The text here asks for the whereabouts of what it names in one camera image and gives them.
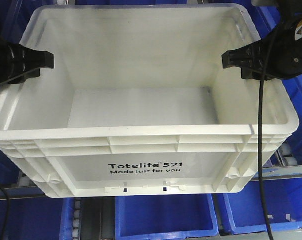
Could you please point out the blue bin shelf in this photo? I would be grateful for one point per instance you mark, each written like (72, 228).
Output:
(294, 88)
(14, 18)

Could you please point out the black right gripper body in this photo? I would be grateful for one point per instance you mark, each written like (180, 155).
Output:
(281, 49)

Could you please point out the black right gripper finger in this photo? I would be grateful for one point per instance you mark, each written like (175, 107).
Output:
(249, 57)
(249, 74)

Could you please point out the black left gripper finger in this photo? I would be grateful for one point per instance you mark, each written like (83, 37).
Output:
(22, 79)
(28, 61)

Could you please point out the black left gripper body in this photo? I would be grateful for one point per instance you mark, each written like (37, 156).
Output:
(6, 56)

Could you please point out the white Totelife plastic bin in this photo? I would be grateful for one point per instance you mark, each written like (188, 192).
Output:
(138, 102)

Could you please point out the blue bin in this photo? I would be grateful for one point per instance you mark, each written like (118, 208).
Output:
(41, 219)
(165, 217)
(242, 213)

